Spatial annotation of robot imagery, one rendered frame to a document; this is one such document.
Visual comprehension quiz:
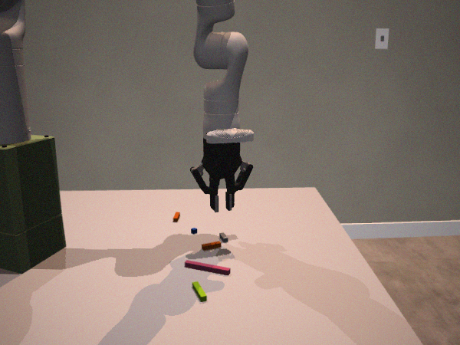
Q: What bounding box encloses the grey rod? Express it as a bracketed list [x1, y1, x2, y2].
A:
[219, 232, 228, 243]

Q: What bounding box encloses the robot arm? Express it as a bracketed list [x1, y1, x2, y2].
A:
[0, 0, 254, 145]

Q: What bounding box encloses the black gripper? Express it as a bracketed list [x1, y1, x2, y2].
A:
[190, 138, 253, 212]

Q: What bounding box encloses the lime green rod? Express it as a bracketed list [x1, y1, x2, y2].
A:
[192, 281, 207, 302]

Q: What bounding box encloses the pink long rod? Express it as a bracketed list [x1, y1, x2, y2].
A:
[185, 260, 230, 275]

